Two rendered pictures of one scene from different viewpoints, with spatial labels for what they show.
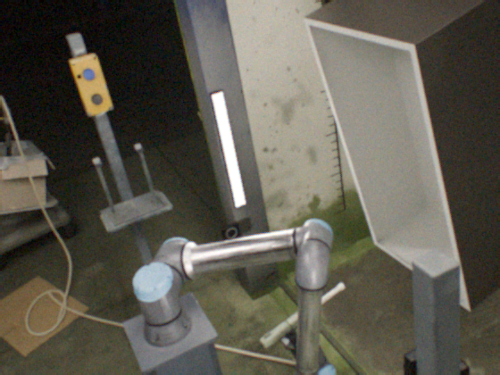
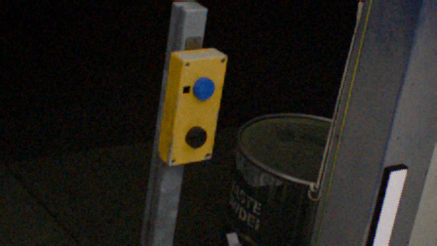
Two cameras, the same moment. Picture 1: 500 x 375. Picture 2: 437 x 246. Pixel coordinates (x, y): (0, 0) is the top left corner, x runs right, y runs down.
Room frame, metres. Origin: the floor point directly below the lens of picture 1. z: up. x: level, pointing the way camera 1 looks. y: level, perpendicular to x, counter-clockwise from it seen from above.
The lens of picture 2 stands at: (0.66, 1.19, 2.26)
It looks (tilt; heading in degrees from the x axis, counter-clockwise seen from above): 24 degrees down; 342
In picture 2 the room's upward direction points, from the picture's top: 9 degrees clockwise
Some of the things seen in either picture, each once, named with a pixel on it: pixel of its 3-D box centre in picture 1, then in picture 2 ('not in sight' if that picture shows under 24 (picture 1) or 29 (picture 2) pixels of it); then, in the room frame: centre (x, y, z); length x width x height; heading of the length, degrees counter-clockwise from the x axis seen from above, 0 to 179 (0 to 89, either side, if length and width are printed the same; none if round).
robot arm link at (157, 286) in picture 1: (157, 290); not in sight; (1.73, 0.44, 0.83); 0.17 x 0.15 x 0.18; 162
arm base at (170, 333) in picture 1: (165, 319); not in sight; (1.72, 0.44, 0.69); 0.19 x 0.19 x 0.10
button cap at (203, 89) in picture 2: (88, 74); (203, 88); (2.50, 0.62, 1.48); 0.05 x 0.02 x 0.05; 110
